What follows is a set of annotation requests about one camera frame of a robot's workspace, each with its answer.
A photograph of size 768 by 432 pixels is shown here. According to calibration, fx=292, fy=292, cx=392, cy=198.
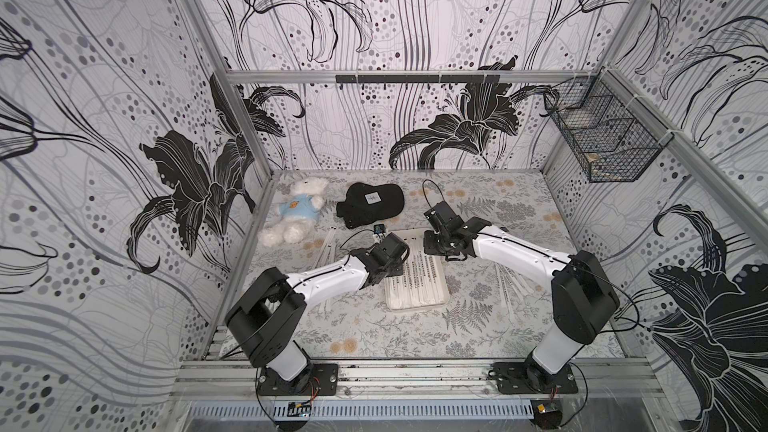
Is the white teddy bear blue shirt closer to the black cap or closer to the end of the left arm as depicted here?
the black cap

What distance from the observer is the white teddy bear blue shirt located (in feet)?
2.99

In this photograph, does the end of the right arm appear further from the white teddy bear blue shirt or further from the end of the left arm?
the white teddy bear blue shirt

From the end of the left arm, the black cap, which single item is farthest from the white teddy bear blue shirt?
the end of the left arm

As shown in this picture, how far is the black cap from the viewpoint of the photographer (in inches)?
40.6

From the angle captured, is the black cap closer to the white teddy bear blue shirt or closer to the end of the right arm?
the white teddy bear blue shirt

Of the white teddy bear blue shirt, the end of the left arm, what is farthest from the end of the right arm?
the white teddy bear blue shirt

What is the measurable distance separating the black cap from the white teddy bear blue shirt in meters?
0.09
